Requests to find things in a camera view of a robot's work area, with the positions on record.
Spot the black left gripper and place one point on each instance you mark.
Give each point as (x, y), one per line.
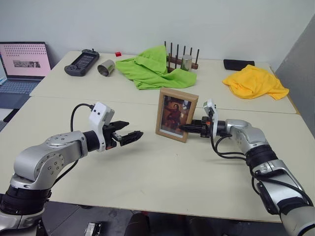
(109, 137)

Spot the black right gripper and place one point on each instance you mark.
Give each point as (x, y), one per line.
(205, 127)

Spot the wooden picture frame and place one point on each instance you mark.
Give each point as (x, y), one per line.
(172, 115)

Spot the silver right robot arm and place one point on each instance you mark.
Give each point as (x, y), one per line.
(246, 132)

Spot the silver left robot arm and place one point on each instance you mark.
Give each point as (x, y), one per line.
(49, 152)

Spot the wooden rack with dark pegs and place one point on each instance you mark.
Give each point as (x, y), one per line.
(195, 66)

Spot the steel cup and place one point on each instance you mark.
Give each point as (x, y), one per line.
(187, 63)
(107, 67)

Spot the green cloth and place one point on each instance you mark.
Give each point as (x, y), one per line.
(147, 71)

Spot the yellow cloth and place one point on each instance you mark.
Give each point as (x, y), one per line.
(253, 83)

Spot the black flat pouch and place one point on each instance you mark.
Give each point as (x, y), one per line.
(237, 64)

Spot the small red block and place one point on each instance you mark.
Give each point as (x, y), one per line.
(118, 54)

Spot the black handheld controller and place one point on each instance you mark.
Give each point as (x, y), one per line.
(81, 62)

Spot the dark rounded shape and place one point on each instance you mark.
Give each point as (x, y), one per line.
(139, 225)

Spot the black box with silver edge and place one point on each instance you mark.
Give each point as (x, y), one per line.
(97, 229)

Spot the grey partition panel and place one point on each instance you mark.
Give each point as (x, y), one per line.
(297, 73)

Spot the open laptop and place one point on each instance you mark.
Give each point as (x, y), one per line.
(22, 59)

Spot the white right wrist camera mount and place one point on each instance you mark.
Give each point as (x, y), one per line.
(214, 120)

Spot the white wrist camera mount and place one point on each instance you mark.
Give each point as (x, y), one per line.
(98, 115)
(214, 120)

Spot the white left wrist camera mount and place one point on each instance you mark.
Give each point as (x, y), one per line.
(98, 115)

